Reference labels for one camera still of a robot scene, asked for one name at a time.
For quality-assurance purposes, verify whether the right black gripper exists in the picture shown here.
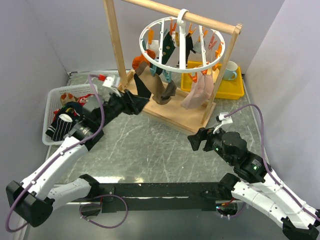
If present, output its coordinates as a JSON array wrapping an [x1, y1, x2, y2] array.
[[186, 123, 234, 165]]

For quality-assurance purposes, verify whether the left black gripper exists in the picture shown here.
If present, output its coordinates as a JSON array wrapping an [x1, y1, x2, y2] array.
[[98, 87, 150, 128]]

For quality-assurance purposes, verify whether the black brown sock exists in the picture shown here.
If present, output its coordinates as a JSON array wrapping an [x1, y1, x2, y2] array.
[[133, 73, 151, 99]]

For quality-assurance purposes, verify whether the tan brown ribbed sock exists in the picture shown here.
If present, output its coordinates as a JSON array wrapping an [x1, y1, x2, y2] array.
[[135, 62, 177, 105]]

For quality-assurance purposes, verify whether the navy patterned sock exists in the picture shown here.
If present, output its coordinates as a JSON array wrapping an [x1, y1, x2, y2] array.
[[60, 101, 83, 116]]

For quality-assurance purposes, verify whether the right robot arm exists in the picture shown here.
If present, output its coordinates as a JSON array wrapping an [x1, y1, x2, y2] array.
[[187, 128, 320, 240]]

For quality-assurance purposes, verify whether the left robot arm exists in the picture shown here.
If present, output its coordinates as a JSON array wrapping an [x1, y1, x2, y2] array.
[[5, 89, 149, 233]]

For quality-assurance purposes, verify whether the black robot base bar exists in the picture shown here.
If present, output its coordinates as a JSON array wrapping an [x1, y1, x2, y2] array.
[[68, 181, 248, 213]]

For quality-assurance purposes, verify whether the white round clip hanger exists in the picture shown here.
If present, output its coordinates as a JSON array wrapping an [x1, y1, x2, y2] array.
[[139, 8, 226, 74]]

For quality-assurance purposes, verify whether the orange sock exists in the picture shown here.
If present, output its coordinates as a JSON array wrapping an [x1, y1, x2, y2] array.
[[132, 49, 156, 70]]

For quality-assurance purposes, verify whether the pink sheer sock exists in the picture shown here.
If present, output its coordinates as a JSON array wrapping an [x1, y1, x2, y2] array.
[[180, 67, 214, 109]]

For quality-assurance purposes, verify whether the red sock in basket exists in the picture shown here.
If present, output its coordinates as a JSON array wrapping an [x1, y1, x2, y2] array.
[[53, 94, 93, 120]]

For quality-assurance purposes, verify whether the white small sock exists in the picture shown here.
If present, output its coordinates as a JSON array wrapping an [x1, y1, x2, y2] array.
[[147, 40, 159, 52]]

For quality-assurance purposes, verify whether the dark green dotted sock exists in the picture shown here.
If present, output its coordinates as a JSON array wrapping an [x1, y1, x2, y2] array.
[[161, 32, 176, 65]]

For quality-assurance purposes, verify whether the yellow plastic tray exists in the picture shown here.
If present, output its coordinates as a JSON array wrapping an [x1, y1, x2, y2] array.
[[180, 66, 245, 100]]

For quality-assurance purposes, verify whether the argyle tan sock in basket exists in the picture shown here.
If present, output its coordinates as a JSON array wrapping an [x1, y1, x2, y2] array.
[[60, 92, 78, 106]]

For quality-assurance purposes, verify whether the pale green mug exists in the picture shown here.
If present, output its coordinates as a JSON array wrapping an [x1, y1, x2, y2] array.
[[222, 61, 238, 81]]

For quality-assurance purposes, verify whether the white plastic laundry basket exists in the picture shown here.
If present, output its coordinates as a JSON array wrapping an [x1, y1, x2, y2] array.
[[42, 84, 94, 146]]

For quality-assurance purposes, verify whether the navy striped sock in basket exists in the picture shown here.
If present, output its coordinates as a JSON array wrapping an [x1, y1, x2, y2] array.
[[45, 113, 75, 142]]

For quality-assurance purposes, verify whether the wooden hanger rack frame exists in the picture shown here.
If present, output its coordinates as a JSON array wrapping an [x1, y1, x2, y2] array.
[[104, 0, 242, 133]]

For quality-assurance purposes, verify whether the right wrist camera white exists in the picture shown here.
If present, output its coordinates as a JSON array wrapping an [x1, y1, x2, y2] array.
[[213, 112, 233, 134]]

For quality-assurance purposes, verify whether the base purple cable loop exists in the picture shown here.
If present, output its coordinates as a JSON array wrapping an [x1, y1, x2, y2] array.
[[79, 194, 129, 229]]

